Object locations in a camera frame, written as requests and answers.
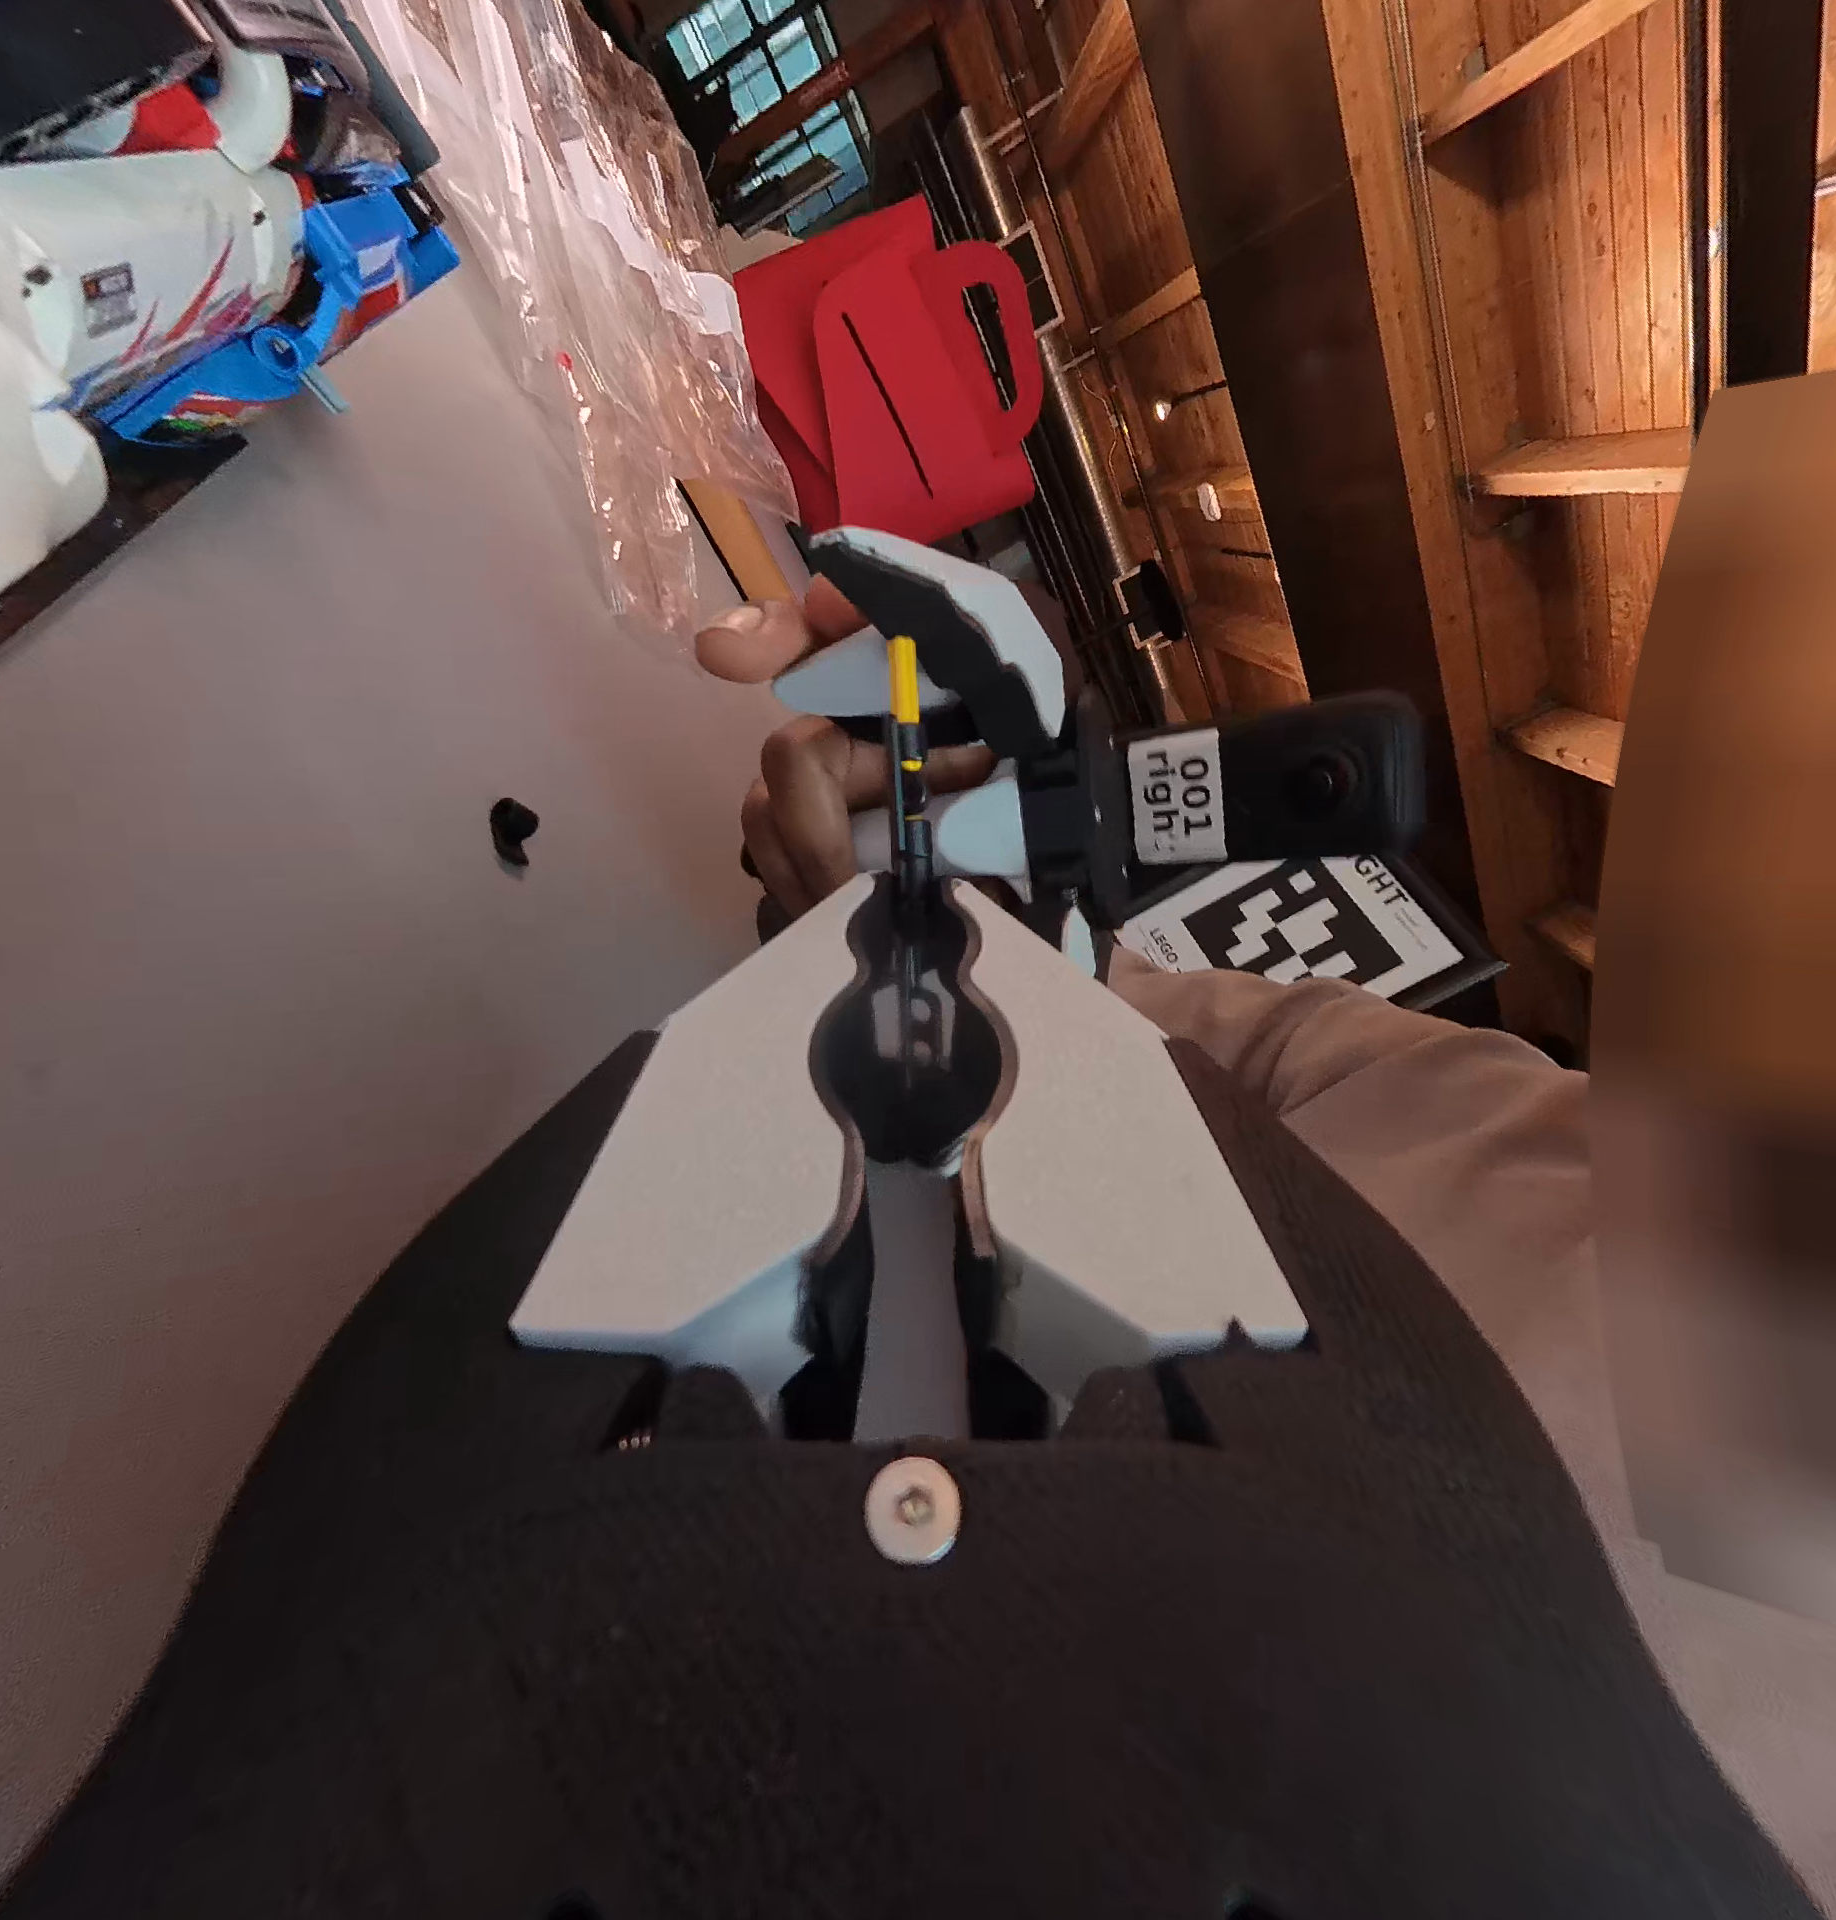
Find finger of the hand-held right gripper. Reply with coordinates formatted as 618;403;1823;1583
802;525;1073;762
771;630;1002;721

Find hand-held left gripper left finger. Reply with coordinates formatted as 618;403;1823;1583
509;877;894;1396

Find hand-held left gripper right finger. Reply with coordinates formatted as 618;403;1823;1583
937;877;1308;1396

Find thin black toy beam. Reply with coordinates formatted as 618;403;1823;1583
895;900;961;1073

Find person's right forearm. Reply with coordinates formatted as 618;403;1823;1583
1109;947;1603;1516

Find person's right hand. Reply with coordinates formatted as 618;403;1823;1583
691;576;1014;908

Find black white toy box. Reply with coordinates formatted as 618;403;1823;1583
1120;853;1513;1025

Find wooden board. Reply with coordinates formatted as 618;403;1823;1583
678;477;796;604

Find red flat panel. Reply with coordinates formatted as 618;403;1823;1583
731;195;939;519

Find paned window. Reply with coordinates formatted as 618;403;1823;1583
663;0;879;226

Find brick-built toy race car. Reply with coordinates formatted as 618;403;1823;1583
0;0;464;676

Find person's beige hoodie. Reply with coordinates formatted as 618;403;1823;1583
1585;1499;1836;1920

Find silver corrugated duct pipe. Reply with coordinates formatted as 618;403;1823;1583
918;111;1175;707

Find wooden wall shelves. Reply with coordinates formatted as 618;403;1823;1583
1315;0;1731;1051

